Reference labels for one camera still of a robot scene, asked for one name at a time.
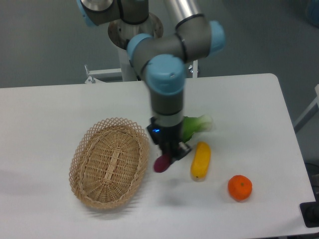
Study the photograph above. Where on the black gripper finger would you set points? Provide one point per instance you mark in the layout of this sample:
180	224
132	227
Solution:
178	151

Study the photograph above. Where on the oval wicker basket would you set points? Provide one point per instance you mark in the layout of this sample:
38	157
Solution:
109	163

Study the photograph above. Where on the orange tangerine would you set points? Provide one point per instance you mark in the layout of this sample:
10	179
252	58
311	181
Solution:
240	187

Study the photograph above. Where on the green bok choy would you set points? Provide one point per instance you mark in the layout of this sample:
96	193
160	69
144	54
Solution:
192	125

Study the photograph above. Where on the yellow mango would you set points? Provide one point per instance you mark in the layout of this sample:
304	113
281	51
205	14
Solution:
201	161

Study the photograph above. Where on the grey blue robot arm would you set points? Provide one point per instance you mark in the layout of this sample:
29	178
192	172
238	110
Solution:
159	62

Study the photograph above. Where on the blue object in corner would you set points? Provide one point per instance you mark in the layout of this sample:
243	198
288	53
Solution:
312	12

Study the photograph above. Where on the white furniture leg at right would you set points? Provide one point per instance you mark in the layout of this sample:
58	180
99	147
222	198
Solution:
308	113

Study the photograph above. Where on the purple sweet potato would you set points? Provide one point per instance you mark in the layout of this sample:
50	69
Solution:
162	163

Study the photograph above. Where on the black device at table edge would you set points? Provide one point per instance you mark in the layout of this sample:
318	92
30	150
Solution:
310	214

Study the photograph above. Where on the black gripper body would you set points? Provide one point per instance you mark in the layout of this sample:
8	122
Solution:
166	137

